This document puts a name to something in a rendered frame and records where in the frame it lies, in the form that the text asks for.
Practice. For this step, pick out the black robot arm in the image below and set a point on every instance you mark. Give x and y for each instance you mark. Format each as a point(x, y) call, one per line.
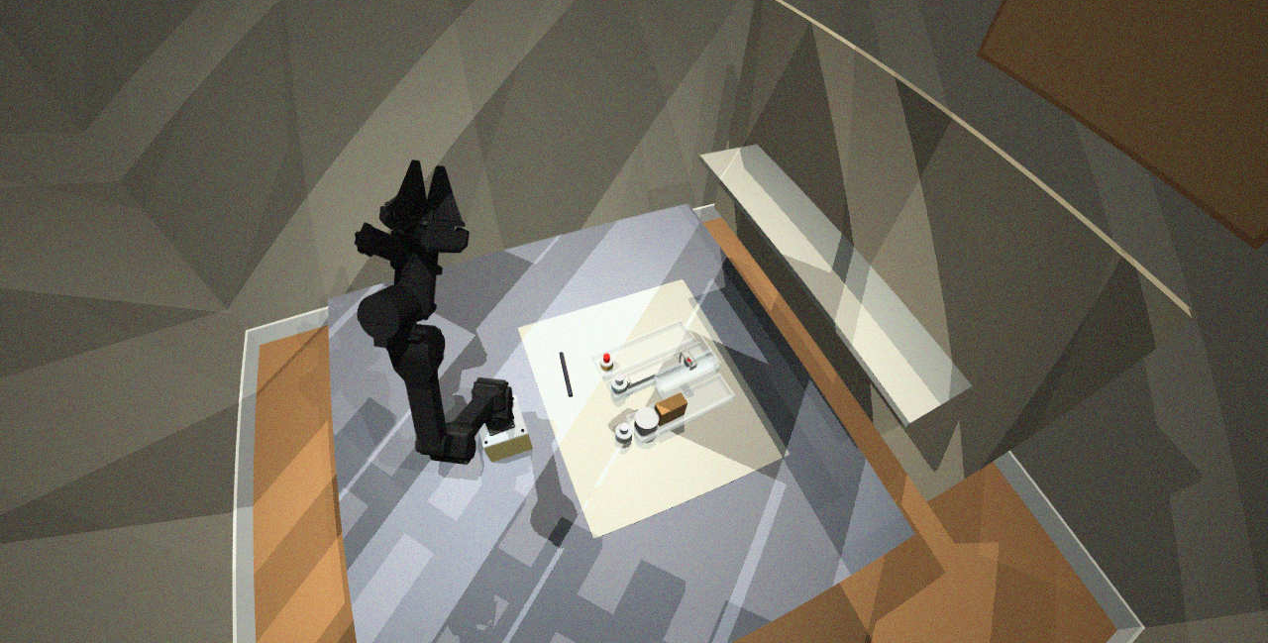
point(416, 351)

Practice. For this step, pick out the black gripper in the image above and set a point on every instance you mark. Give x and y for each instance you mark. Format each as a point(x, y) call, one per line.
point(431, 229)

